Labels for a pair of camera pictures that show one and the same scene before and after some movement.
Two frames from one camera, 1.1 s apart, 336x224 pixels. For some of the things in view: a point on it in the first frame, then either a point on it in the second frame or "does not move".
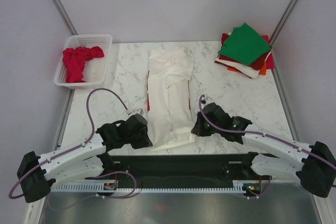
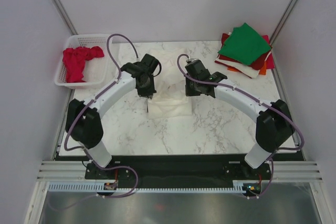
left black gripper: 145,142 to 149,93
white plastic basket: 96,71 does not move
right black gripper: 198,129 to 189,92
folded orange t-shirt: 262,72 does not move
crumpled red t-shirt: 74,59 does not move
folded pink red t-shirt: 270,62 does not move
